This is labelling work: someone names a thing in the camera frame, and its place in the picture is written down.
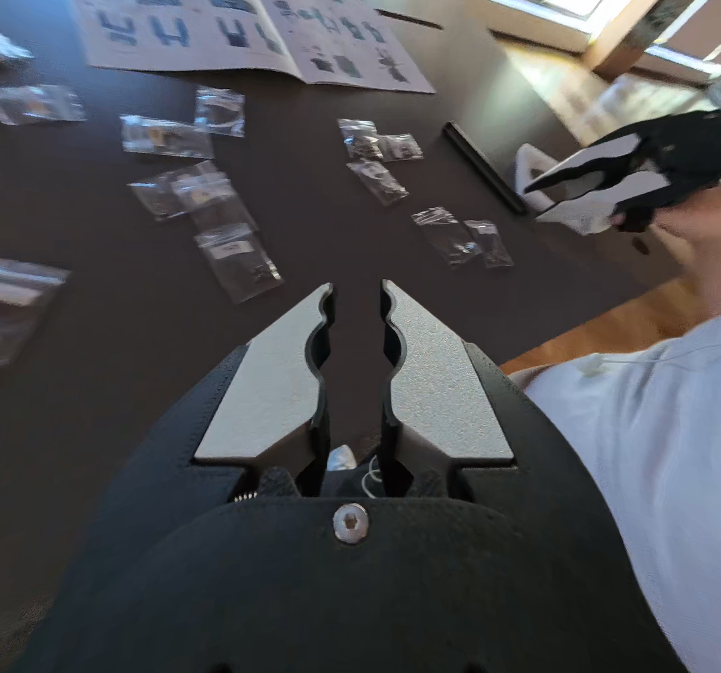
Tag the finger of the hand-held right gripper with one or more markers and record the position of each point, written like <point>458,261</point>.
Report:
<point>625,191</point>
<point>608,152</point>

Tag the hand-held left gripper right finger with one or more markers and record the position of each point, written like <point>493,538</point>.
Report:
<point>445,402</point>

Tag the white foam piece with hole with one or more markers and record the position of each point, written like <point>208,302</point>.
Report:
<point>525,169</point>

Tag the person's right forearm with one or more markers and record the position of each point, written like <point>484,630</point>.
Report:
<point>709,290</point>

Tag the dark grey desk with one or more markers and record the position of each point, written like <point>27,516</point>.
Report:
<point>112,402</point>

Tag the white t-shirt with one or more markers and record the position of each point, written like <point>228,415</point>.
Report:
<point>648,459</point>

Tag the person's right hand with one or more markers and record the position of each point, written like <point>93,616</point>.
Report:
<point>698,228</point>

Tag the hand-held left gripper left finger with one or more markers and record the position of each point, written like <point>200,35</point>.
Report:
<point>265,402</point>

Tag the open instruction booklet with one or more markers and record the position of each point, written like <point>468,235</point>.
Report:
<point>191,59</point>

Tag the scattered small hardware bags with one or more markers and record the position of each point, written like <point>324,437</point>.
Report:
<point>163,138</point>

